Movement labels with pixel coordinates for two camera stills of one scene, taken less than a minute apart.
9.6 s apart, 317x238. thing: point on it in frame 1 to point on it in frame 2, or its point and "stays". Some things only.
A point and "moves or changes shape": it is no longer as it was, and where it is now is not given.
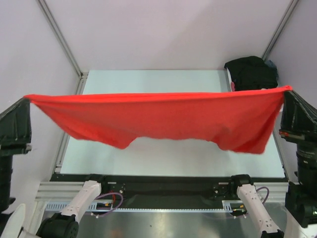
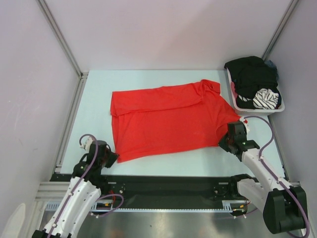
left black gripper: x=15 y=126 to x=113 y=156
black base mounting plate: x=166 y=191 stays
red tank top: x=245 y=121 moves or changes shape
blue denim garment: x=270 y=63 stays
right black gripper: x=298 y=114 to x=222 y=144
